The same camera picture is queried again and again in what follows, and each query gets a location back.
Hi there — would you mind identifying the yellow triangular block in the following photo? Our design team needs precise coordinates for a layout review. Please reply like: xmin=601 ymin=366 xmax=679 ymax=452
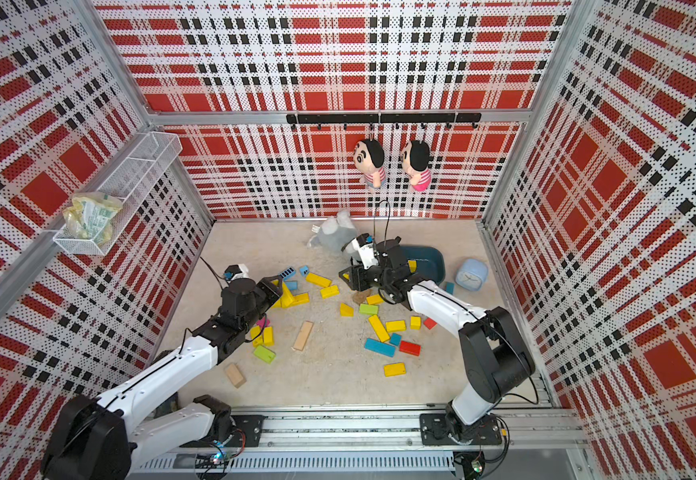
xmin=339 ymin=303 xmax=355 ymax=318

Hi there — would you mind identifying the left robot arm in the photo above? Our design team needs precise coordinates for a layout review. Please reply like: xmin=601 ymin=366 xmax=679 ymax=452
xmin=40 ymin=276 xmax=284 ymax=479

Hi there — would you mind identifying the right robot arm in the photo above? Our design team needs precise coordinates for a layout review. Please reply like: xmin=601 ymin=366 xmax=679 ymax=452
xmin=339 ymin=233 xmax=536 ymax=444

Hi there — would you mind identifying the blue striped block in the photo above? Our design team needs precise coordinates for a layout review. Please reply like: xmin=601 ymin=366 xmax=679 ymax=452
xmin=279 ymin=267 xmax=296 ymax=281

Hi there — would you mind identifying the lime green block centre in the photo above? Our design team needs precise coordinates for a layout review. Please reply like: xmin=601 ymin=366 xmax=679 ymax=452
xmin=359 ymin=304 xmax=379 ymax=316

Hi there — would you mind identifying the lime green block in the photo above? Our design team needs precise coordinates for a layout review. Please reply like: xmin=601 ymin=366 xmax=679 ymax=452
xmin=359 ymin=304 xmax=379 ymax=316
xmin=253 ymin=345 xmax=276 ymax=364

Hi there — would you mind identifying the long yellow block near husky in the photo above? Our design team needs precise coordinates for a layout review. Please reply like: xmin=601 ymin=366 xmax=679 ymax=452
xmin=305 ymin=272 xmax=332 ymax=288

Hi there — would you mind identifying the dark teal plastic bin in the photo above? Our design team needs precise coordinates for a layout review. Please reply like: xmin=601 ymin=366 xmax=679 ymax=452
xmin=401 ymin=245 xmax=446 ymax=284

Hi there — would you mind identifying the long natural wood block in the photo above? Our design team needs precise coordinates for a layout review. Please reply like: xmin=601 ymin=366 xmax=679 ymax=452
xmin=292 ymin=321 xmax=314 ymax=351

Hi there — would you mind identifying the grey husky plush toy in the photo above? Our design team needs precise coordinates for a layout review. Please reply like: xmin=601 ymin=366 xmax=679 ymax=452
xmin=307 ymin=209 xmax=359 ymax=256

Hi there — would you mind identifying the short yellow block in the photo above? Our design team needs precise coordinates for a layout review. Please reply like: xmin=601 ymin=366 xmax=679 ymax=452
xmin=320 ymin=285 xmax=340 ymax=299

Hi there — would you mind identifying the lime green block left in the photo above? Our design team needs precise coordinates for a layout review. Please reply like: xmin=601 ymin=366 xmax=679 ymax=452
xmin=253 ymin=345 xmax=276 ymax=364

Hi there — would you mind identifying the long yellow diagonal block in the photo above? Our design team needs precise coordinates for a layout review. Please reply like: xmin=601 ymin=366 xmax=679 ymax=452
xmin=368 ymin=315 xmax=390 ymax=343

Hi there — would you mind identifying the long teal block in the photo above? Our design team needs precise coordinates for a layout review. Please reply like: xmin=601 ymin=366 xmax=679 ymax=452
xmin=364 ymin=338 xmax=396 ymax=358

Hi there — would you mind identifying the red rectangular block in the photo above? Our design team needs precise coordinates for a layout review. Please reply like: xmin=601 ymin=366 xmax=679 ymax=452
xmin=398 ymin=341 xmax=422 ymax=357

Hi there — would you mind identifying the natural wood cube block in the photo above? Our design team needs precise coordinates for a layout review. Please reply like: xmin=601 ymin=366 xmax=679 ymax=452
xmin=224 ymin=363 xmax=246 ymax=389

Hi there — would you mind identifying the light blue alarm clock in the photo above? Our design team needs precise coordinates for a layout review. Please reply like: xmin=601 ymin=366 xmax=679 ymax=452
xmin=455 ymin=258 xmax=489 ymax=292

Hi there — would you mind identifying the yellow block front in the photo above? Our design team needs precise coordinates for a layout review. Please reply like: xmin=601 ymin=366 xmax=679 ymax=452
xmin=383 ymin=362 xmax=407 ymax=377

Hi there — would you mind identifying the left hanging cartoon doll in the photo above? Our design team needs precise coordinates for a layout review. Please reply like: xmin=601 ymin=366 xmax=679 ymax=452
xmin=353 ymin=139 xmax=386 ymax=189

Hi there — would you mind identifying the hanging cartoon doll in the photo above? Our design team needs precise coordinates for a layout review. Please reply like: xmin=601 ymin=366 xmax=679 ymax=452
xmin=353 ymin=139 xmax=386 ymax=189
xmin=401 ymin=140 xmax=432 ymax=192

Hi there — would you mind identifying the right hanging cartoon doll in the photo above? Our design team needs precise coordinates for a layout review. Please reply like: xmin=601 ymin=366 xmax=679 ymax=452
xmin=401 ymin=140 xmax=432 ymax=192

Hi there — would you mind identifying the yellow-green snack packet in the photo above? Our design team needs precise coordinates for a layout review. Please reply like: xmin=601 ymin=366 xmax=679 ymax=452
xmin=63 ymin=192 xmax=123 ymax=245

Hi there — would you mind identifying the metal linear rail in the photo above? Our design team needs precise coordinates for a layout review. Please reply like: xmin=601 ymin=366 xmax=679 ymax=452
xmin=132 ymin=404 xmax=597 ymax=479

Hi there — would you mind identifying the black hook rail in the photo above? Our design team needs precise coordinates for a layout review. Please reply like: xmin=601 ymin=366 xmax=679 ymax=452
xmin=285 ymin=112 xmax=483 ymax=127

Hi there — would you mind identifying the white wire wall basket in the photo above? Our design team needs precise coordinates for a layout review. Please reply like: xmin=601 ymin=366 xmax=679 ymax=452
xmin=53 ymin=131 xmax=182 ymax=256

